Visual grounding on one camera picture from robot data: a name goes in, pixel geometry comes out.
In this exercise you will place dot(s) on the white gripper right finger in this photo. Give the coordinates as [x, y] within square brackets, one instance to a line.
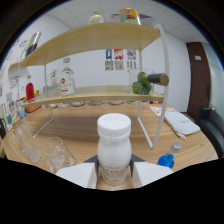
[150, 173]

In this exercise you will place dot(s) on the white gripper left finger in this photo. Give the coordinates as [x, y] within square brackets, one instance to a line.
[80, 175]

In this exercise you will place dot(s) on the clear glass cup with ice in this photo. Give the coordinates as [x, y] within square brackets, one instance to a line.
[56, 155]

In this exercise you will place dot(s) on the silver bottle cap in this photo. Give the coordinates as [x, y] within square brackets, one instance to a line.
[176, 147]

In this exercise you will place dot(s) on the white milk bottle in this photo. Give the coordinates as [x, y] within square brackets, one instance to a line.
[114, 150]

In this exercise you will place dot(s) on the white notebook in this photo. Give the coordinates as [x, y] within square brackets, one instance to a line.
[182, 123]

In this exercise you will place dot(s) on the black chair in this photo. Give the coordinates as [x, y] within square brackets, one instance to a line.
[213, 130]

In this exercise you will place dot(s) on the black kettle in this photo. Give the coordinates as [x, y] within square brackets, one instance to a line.
[2, 128]

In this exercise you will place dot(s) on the dark muddler with wooden end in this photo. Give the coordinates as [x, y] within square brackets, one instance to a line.
[158, 79]

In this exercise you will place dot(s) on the red liquid bottle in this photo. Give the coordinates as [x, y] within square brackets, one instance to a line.
[30, 92]

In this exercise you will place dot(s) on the brown door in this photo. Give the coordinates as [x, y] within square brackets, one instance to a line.
[198, 80]

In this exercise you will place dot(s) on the multicolour poster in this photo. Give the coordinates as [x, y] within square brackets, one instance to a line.
[131, 54]

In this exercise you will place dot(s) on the red poster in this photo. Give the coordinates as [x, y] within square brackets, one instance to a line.
[118, 54]

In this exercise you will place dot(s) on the blue poster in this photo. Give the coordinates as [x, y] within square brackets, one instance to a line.
[109, 54]

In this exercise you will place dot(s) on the two-tier wood and white rack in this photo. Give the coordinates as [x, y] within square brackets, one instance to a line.
[93, 38]

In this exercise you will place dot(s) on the clear bottle with green cap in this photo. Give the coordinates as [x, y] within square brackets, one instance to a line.
[96, 18]

